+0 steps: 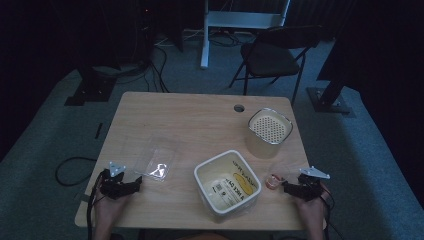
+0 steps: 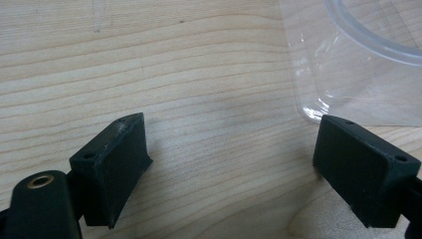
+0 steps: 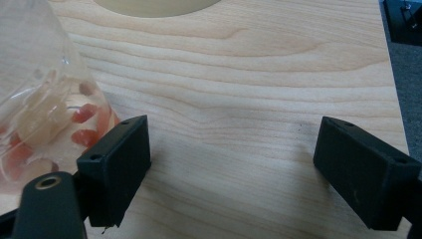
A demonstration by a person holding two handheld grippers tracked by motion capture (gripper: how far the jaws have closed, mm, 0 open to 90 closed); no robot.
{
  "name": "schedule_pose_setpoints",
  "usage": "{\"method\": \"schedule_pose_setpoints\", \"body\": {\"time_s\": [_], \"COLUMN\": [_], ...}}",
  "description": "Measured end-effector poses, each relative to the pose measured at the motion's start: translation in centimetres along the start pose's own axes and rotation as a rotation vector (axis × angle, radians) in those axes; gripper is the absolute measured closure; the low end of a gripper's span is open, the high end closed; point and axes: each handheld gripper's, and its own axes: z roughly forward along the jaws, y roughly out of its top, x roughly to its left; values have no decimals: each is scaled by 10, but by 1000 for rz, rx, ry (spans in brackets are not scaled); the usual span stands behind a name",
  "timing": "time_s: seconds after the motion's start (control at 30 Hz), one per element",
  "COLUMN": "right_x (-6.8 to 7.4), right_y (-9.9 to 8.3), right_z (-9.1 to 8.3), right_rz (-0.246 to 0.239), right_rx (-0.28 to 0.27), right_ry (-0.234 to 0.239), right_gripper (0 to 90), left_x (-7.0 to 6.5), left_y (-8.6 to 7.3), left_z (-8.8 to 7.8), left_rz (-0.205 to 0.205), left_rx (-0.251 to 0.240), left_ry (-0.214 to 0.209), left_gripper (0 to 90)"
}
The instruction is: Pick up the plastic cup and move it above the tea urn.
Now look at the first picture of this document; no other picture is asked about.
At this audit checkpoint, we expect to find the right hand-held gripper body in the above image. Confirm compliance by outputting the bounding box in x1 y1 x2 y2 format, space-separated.
297 165 331 202

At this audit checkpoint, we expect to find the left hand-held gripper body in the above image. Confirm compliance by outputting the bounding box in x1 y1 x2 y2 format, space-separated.
99 161 132 201

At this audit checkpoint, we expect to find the small clear cup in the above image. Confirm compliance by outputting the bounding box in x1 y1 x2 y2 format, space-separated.
265 162 290 191

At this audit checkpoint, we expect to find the clear plastic tray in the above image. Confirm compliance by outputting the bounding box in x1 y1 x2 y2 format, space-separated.
132 139 177 183

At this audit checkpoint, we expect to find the white and yellow packet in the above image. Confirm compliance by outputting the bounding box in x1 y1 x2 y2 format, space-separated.
205 159 262 212

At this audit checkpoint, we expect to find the metal-rimmed container with perforated insert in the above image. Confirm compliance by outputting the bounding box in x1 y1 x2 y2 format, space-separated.
247 106 294 158

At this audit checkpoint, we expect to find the white square bin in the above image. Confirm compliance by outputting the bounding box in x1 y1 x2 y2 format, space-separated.
193 149 263 218

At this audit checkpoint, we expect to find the black stand base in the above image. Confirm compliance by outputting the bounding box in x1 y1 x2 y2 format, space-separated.
64 65 118 107
306 78 352 115

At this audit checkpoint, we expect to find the black folding chair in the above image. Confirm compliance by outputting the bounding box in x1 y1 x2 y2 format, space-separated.
228 25 322 106

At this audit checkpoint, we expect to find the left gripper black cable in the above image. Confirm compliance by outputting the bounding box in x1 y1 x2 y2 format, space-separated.
86 171 105 240

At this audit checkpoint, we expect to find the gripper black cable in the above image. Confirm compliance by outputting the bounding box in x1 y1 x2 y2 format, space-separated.
86 171 105 240
319 190 336 240

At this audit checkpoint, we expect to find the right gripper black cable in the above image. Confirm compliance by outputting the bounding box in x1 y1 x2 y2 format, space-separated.
319 190 336 240

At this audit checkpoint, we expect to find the black cable loop on floor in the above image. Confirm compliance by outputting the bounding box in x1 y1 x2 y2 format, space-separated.
54 156 98 187

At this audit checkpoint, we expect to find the bundle of black floor cables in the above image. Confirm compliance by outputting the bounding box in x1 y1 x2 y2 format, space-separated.
116 43 172 94

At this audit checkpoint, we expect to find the white desk frame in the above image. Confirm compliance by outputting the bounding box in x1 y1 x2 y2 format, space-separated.
200 0 292 70

